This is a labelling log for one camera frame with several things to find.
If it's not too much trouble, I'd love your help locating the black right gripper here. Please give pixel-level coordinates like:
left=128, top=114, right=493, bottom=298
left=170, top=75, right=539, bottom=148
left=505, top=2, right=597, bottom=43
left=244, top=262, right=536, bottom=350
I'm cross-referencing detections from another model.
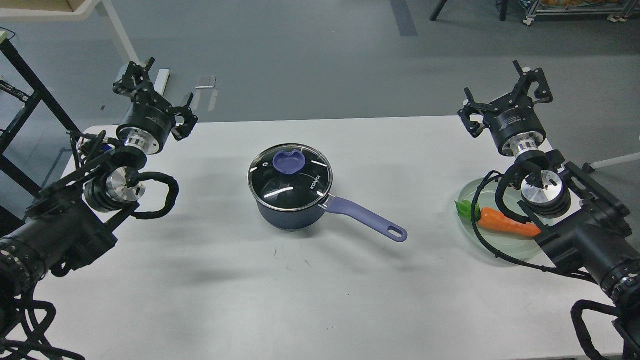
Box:
left=458, top=60, right=555, bottom=158

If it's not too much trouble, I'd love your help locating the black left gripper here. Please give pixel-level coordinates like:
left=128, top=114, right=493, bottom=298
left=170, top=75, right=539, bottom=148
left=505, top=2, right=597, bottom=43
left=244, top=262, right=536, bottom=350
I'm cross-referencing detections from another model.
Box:
left=113, top=57, right=199, bottom=155

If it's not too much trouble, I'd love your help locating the glass lid with purple knob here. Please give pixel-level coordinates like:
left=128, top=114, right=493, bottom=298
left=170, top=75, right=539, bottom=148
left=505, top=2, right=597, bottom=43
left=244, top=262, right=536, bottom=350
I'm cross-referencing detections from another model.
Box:
left=247, top=143, right=334, bottom=212

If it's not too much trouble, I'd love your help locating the blue saucepan with purple handle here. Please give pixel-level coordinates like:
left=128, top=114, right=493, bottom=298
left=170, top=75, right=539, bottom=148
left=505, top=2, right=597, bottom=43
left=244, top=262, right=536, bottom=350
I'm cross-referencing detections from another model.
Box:
left=251, top=188, right=409, bottom=243

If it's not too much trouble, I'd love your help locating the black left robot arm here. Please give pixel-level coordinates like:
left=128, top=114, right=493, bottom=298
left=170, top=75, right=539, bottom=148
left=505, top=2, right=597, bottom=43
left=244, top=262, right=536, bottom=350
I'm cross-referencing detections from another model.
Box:
left=0, top=58, right=199, bottom=360

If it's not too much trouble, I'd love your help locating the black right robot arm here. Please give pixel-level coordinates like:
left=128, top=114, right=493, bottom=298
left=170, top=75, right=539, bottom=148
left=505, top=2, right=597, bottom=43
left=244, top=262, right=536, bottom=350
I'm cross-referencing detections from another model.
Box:
left=455, top=61, right=640, bottom=360

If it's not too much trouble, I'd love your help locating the black furniture leg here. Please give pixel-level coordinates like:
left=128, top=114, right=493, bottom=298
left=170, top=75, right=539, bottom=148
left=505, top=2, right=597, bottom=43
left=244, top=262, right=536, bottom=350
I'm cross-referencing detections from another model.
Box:
left=429, top=0, right=448, bottom=22

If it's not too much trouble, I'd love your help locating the orange toy carrot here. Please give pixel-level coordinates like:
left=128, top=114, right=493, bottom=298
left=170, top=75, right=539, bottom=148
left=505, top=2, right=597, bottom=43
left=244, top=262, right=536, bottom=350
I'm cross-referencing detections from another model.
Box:
left=454, top=200, right=541, bottom=239

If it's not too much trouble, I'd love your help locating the wheeled metal cart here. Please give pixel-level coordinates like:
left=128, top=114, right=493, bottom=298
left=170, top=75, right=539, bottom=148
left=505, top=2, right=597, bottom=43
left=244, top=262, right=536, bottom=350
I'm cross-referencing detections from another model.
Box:
left=522, top=0, right=639, bottom=27

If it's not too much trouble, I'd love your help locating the black metal rack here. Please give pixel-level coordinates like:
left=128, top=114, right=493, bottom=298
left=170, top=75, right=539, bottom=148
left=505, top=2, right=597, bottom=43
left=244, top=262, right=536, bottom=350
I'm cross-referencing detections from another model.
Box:
left=0, top=28, right=79, bottom=198

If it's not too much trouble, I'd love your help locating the white desk frame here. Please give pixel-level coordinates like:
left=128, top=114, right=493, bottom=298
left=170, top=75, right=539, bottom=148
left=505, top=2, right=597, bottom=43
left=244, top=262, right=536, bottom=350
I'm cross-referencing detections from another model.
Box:
left=1, top=0, right=170, bottom=117

